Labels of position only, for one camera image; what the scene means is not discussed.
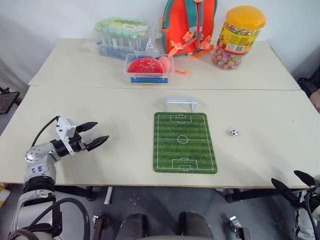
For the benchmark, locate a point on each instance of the white table leg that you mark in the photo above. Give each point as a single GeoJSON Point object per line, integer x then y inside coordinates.
{"type": "Point", "coordinates": [109, 195]}

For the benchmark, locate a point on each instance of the small soccer ball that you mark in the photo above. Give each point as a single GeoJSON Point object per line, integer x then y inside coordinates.
{"type": "Point", "coordinates": [234, 133]}

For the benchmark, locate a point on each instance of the person at picture edge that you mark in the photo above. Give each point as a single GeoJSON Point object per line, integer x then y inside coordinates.
{"type": "Point", "coordinates": [316, 100]}

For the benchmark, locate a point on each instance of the green soccer field mat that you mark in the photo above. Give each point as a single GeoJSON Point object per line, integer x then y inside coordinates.
{"type": "Point", "coordinates": [184, 143]}

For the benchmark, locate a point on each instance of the clear plastic storage box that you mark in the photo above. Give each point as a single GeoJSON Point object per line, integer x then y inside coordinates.
{"type": "Point", "coordinates": [150, 75]}

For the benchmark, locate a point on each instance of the black metal stand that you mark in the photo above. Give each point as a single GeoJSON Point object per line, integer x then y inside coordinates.
{"type": "Point", "coordinates": [7, 100]}

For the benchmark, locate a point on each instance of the crumpled clear plastic bag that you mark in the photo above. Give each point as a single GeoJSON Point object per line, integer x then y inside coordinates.
{"type": "Point", "coordinates": [152, 46]}

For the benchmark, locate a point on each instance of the orange and teal backpack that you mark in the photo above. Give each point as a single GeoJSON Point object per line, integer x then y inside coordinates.
{"type": "Point", "coordinates": [190, 27]}

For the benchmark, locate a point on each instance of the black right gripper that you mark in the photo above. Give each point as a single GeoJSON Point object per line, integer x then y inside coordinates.
{"type": "Point", "coordinates": [306, 197]}

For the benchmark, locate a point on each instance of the clear pack of test tubes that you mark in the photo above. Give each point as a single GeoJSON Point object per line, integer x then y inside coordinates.
{"type": "Point", "coordinates": [120, 37]}

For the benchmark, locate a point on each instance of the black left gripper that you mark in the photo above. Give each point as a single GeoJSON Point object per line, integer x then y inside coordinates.
{"type": "Point", "coordinates": [78, 143]}

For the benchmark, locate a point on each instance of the yellow and blue flat toy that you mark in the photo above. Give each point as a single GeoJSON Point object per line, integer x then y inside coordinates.
{"type": "Point", "coordinates": [148, 80]}

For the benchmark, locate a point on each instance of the red watermelon slice toy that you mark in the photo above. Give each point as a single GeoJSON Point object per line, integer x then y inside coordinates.
{"type": "Point", "coordinates": [145, 65]}

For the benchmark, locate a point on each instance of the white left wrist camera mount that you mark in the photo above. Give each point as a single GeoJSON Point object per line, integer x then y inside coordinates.
{"type": "Point", "coordinates": [65, 126]}

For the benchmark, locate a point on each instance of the candy jar with yellow lid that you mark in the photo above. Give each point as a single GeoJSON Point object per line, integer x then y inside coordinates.
{"type": "Point", "coordinates": [237, 40]}

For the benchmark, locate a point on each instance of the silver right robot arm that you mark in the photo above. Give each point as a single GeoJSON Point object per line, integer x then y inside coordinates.
{"type": "Point", "coordinates": [303, 225]}

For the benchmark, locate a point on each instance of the black table base bar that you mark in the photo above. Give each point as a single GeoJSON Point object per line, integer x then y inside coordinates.
{"type": "Point", "coordinates": [77, 192]}
{"type": "Point", "coordinates": [250, 196]}

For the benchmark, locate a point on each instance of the pink round toy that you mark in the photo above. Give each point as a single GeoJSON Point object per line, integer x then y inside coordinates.
{"type": "Point", "coordinates": [166, 63]}

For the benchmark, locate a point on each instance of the small white toy goal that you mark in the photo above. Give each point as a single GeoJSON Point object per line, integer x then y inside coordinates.
{"type": "Point", "coordinates": [180, 100]}

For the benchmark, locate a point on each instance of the black chair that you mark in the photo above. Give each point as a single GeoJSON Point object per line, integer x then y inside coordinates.
{"type": "Point", "coordinates": [308, 86]}

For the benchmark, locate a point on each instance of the yellow object under table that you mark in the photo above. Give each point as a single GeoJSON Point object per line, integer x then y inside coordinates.
{"type": "Point", "coordinates": [3, 196]}

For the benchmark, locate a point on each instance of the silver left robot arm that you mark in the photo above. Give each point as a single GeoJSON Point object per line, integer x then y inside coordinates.
{"type": "Point", "coordinates": [37, 172]}

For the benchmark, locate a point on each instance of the rusty metal caster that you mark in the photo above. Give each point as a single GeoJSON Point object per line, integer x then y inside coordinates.
{"type": "Point", "coordinates": [238, 228]}
{"type": "Point", "coordinates": [100, 226]}

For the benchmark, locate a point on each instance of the dark rounded shape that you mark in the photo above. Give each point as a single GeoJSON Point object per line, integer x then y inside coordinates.
{"type": "Point", "coordinates": [133, 226]}
{"type": "Point", "coordinates": [196, 225]}

